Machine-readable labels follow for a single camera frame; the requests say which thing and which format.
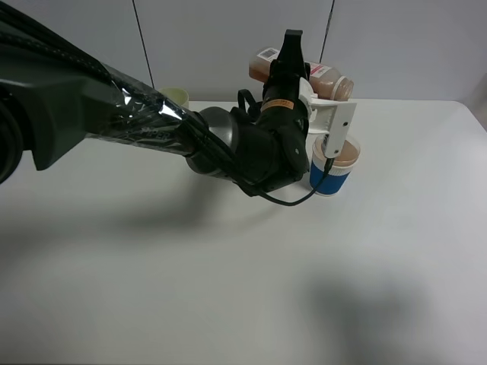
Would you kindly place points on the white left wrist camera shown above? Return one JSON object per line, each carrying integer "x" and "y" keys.
{"x": 327, "y": 117}

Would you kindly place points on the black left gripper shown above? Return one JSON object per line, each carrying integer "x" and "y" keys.
{"x": 280, "y": 105}

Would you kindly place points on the blue sleeved clear cup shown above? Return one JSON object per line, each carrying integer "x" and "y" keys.
{"x": 341, "y": 169}

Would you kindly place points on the pale green plastic cup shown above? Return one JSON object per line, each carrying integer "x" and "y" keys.
{"x": 177, "y": 95}

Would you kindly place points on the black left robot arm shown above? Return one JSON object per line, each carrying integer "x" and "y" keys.
{"x": 54, "y": 95}

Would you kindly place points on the clear plastic drink bottle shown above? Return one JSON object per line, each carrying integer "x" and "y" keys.
{"x": 328, "y": 83}

